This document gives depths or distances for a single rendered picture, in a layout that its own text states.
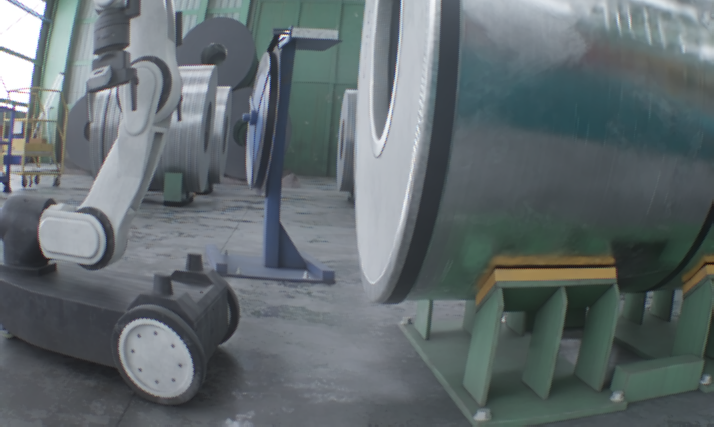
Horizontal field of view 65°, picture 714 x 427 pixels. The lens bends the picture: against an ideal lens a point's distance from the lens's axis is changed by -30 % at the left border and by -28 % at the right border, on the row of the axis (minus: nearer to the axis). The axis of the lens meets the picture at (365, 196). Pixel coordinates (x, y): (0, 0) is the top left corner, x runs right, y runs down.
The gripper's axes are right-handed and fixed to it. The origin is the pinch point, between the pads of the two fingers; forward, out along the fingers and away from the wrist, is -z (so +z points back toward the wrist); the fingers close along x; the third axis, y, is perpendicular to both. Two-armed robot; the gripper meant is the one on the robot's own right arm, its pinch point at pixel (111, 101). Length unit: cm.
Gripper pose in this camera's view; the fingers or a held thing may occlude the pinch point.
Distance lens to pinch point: 133.9
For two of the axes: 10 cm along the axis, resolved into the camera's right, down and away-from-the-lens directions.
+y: -0.3, -0.4, 10.0
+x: 9.9, -1.3, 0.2
